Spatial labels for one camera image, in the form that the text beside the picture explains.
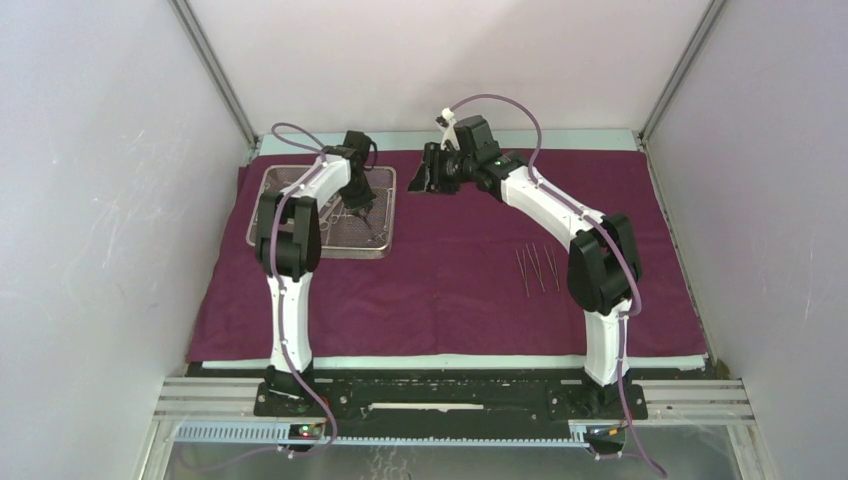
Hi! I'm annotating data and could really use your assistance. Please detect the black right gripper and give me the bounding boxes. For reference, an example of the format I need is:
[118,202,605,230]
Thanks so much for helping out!
[405,143,476,197]

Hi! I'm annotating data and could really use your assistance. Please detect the metal mesh instrument tray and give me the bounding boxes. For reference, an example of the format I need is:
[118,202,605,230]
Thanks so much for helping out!
[245,165,397,260]

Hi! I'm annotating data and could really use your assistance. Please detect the magenta surgical wrap cloth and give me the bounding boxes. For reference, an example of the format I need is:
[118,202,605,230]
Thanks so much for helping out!
[187,150,707,362]

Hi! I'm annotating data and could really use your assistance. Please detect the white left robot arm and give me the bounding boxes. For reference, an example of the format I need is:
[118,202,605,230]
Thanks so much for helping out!
[255,130,377,417]

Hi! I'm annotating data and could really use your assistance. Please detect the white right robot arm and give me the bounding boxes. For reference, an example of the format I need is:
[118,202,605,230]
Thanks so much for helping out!
[407,108,642,418]

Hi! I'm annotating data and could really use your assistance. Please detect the steel surgical scissors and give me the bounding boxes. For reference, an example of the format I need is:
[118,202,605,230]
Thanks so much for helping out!
[328,201,391,247]

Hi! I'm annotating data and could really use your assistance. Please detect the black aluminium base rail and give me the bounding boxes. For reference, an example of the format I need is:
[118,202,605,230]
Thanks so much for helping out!
[142,371,761,465]

